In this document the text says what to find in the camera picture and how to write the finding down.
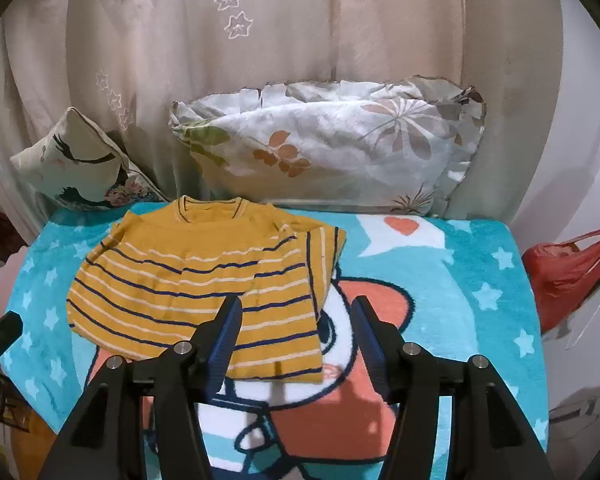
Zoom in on orange striped knit sweater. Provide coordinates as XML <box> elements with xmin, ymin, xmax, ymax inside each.
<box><xmin>67</xmin><ymin>197</ymin><xmax>347</xmax><ymax>382</ymax></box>

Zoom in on white leaf print pillow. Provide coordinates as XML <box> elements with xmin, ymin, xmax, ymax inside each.
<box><xmin>170</xmin><ymin>77</ymin><xmax>486</xmax><ymax>216</ymax></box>

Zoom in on turquoise star pattern blanket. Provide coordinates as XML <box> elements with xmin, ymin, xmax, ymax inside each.
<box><xmin>1</xmin><ymin>204</ymin><xmax>548</xmax><ymax>479</ymax></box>

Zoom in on beige embroidered curtain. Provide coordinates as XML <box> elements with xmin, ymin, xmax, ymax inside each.
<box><xmin>0</xmin><ymin>0</ymin><xmax>562</xmax><ymax>240</ymax></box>

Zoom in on cream bird print cushion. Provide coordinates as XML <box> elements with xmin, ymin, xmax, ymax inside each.
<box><xmin>10</xmin><ymin>106</ymin><xmax>166</xmax><ymax>210</ymax></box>

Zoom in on red plastic bag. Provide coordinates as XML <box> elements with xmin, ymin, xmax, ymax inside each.
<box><xmin>521</xmin><ymin>229</ymin><xmax>600</xmax><ymax>334</ymax></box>

